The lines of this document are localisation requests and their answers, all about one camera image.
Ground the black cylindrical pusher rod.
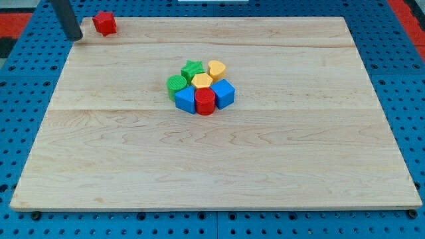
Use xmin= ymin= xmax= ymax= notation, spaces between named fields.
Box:
xmin=50 ymin=0 xmax=83 ymax=42

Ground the red star block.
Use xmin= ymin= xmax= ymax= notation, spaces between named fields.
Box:
xmin=92 ymin=11 xmax=117 ymax=37

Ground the green star block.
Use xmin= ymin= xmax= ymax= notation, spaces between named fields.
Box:
xmin=181 ymin=60 xmax=205 ymax=85

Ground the green cylinder block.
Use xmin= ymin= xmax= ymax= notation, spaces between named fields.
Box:
xmin=166 ymin=75 xmax=187 ymax=102

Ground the blue triangular block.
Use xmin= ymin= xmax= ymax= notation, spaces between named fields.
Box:
xmin=175 ymin=86 xmax=195 ymax=114

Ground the yellow hexagon block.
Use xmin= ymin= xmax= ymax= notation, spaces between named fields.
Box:
xmin=191 ymin=73 xmax=213 ymax=90

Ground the yellow heart block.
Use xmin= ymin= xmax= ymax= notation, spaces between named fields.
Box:
xmin=208 ymin=60 xmax=226 ymax=82

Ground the red cylinder block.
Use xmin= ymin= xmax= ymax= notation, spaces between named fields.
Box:
xmin=195 ymin=88 xmax=216 ymax=116

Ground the blue cube block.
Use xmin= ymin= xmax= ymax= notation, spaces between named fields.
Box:
xmin=211 ymin=79 xmax=235 ymax=110

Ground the light wooden board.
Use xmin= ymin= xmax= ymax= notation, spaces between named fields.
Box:
xmin=10 ymin=17 xmax=422 ymax=212

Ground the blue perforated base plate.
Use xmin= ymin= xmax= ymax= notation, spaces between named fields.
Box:
xmin=1 ymin=0 xmax=424 ymax=238

